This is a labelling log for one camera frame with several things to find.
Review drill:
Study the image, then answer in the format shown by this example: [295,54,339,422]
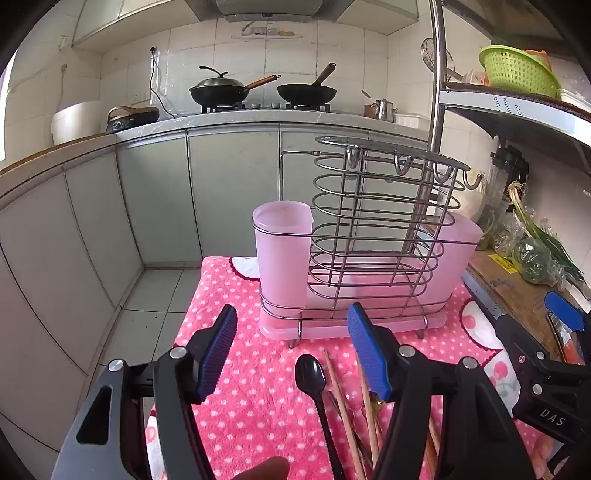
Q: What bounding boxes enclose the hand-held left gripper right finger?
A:
[347,302,539,480]

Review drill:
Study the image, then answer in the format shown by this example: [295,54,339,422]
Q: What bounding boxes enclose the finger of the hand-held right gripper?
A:
[495,315,561,384]
[545,291,591,365]

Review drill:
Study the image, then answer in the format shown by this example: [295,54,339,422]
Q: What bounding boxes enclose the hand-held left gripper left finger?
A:
[51,304,238,480]

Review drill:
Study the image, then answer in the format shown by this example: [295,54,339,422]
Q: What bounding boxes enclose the light wooden chopstick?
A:
[358,364,380,468]
[322,350,366,480]

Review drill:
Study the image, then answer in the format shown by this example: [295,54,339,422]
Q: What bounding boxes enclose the black plastic spoon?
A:
[294,354,345,480]

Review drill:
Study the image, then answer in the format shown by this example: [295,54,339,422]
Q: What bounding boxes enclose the steel wire utensil rack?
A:
[259,136,472,348]

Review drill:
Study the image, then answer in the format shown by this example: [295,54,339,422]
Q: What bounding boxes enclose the person's left hand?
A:
[238,456,291,480]

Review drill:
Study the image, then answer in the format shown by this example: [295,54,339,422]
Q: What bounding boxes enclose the cardboard sheet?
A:
[465,249,591,366]

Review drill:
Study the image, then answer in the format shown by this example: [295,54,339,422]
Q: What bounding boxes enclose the plastic bag of greens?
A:
[488,217,567,285]

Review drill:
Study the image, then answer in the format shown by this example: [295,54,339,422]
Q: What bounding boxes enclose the pink polka dot cloth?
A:
[145,256,561,480]

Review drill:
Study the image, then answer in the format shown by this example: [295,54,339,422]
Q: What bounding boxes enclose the bunch of scallions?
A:
[508,182,591,297]

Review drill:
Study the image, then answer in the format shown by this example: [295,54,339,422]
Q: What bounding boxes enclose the napa cabbage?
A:
[455,171,488,223]

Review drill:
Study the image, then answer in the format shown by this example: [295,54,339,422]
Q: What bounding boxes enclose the black blender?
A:
[485,145,530,219]

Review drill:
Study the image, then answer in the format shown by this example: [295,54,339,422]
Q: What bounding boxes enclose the grey kitchen counter cabinets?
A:
[0,111,431,416]

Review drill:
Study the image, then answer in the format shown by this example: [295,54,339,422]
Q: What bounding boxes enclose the white tray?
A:
[556,88,591,112]

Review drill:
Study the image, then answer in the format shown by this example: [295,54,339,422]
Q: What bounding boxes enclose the white rectangular container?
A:
[394,113,431,131]

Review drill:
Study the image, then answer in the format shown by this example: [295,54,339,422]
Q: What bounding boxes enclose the green plastic basket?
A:
[478,45,562,99]

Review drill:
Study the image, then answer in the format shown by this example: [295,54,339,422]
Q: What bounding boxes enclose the steel kettle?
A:
[372,98,399,122]

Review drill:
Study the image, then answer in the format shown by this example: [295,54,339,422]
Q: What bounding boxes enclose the black induction cooker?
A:
[106,105,160,135]

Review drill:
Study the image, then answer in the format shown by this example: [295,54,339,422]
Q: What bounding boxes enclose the stainless steel shelf rack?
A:
[411,0,591,296]

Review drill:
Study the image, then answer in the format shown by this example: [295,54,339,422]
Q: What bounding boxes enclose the orange snack bag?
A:
[522,50,553,71]

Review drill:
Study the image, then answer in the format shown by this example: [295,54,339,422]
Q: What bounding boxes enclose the gas stove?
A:
[201,102,333,114]

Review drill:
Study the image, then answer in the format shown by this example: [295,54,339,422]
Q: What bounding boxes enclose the black wok with lid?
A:
[188,66,282,108]

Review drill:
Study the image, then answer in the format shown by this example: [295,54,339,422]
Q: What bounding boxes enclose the black frying pan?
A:
[277,62,338,105]

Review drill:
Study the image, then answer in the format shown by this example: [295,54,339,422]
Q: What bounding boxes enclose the white rice cooker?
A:
[51,100,109,147]

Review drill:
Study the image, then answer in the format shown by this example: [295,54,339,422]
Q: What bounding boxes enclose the window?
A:
[0,46,19,163]

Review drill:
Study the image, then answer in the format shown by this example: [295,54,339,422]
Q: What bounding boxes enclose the range hood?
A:
[215,0,326,24]

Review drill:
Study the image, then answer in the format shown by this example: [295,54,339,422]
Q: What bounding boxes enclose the black power cable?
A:
[148,46,177,119]

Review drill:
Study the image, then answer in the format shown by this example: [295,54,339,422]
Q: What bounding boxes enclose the steel wire skimmer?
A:
[420,38,463,82]

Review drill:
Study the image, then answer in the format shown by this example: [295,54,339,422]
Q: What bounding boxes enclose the clear wall shelf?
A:
[240,21,303,40]

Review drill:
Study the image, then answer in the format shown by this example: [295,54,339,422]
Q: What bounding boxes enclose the upper wall cabinet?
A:
[71,0,218,52]

